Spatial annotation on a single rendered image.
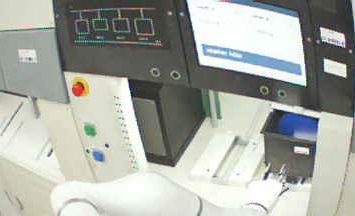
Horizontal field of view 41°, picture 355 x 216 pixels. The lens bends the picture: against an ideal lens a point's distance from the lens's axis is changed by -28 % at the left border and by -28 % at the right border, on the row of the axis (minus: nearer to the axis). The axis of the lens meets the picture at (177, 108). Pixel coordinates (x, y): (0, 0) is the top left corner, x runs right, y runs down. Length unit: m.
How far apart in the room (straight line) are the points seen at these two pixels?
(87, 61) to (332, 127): 0.70
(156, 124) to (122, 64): 0.48
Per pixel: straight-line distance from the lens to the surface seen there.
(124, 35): 1.46
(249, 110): 2.23
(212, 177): 1.95
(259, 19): 1.27
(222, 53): 1.37
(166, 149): 2.01
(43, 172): 2.20
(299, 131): 1.83
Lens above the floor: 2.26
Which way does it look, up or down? 37 degrees down
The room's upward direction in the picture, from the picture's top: 11 degrees counter-clockwise
